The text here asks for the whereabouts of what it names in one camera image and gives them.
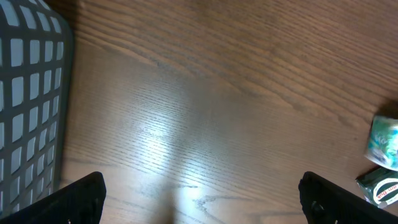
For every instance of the grey plastic mesh basket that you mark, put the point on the grey plastic mesh basket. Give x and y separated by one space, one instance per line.
36 60

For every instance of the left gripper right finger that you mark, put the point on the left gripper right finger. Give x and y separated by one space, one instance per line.
324 202

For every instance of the light teal small packet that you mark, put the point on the light teal small packet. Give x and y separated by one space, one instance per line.
382 142

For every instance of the dark green round-label packet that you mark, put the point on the dark green round-label packet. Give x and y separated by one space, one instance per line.
379 186

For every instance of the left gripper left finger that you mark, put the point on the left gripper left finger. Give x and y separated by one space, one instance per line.
79 202

